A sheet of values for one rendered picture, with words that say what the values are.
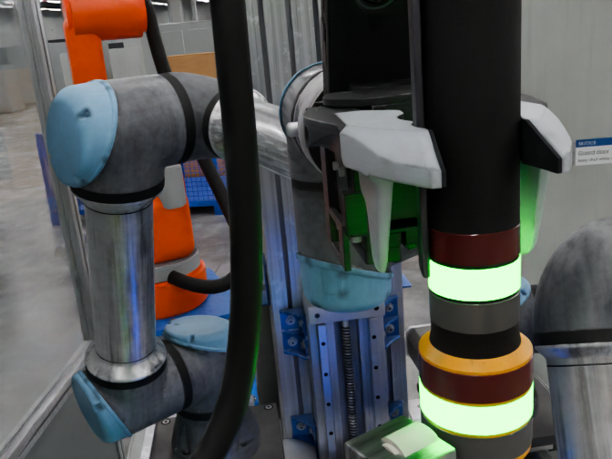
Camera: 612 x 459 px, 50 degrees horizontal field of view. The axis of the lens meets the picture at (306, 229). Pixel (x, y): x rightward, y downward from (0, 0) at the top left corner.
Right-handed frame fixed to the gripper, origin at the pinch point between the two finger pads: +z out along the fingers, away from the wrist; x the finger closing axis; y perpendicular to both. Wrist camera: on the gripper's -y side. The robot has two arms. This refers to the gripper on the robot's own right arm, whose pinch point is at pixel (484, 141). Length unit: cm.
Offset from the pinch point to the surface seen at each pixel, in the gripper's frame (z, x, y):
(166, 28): -1082, 80, -31
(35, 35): -139, 48, -9
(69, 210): -139, 47, 32
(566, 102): -167, -94, 22
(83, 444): -121, 50, 85
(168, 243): -384, 52, 116
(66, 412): -116, 51, 73
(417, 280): -392, -111, 166
